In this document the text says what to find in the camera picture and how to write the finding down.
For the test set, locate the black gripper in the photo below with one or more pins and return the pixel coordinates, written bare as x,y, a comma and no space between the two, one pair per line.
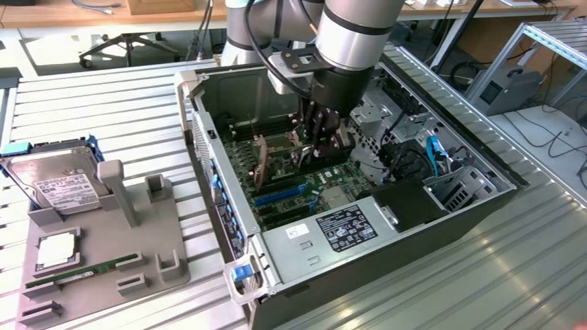
341,89

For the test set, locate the graphics card with metal bracket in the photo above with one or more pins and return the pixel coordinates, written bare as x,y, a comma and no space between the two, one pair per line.
261,161

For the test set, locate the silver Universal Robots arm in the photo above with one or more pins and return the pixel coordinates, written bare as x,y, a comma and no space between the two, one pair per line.
352,38

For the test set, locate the metal socket cover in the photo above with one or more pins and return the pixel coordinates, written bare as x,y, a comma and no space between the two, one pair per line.
294,134

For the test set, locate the CPU socket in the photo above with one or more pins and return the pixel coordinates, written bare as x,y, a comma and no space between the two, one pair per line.
278,141

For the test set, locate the metal disk bay cage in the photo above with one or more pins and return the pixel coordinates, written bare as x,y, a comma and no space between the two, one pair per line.
364,161

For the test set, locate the thin locking lever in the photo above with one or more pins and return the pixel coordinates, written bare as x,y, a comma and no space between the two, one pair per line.
253,129

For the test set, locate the black office chair base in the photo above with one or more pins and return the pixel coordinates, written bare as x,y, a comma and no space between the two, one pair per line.
409,25
129,41

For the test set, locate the green motherboard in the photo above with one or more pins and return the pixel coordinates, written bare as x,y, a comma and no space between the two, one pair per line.
341,177

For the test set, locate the silver chipset heat sink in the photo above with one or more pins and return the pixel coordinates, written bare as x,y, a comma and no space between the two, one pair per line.
336,197

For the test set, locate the blue expansion slot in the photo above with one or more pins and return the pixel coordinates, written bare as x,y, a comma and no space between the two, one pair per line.
278,195

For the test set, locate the black plastic shroud box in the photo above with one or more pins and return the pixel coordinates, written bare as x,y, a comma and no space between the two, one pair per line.
408,206

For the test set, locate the blue slot clip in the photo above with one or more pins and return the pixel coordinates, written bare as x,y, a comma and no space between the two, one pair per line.
238,238
213,182
233,221

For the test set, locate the wooden desk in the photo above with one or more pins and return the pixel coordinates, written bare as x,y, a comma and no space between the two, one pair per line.
54,17
494,10

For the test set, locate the light blue slot latch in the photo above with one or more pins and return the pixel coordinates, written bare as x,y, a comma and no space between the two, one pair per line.
222,198

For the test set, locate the brown box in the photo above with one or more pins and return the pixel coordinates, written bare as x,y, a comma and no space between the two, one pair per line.
160,7

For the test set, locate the grey power supply unit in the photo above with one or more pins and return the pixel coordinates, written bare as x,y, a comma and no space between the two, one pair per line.
293,254

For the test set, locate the open black PC case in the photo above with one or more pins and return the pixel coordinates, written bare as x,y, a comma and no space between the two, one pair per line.
412,261

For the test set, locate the silver hard disk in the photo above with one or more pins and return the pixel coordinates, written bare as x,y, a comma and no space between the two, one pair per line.
58,185

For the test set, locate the grey parts rack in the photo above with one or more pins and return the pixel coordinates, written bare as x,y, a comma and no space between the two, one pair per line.
105,240

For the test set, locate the hard drive in blue caddy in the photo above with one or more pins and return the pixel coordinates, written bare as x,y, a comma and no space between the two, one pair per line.
13,149

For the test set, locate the silver CPU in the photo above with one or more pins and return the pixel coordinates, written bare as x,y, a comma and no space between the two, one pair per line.
56,249

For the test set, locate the green RAM stick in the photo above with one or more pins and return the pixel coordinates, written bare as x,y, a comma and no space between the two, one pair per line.
82,273

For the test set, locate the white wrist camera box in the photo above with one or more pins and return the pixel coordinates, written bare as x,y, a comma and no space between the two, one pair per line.
285,74

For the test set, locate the aluminium frame rack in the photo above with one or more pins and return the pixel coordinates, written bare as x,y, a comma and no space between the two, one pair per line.
549,34

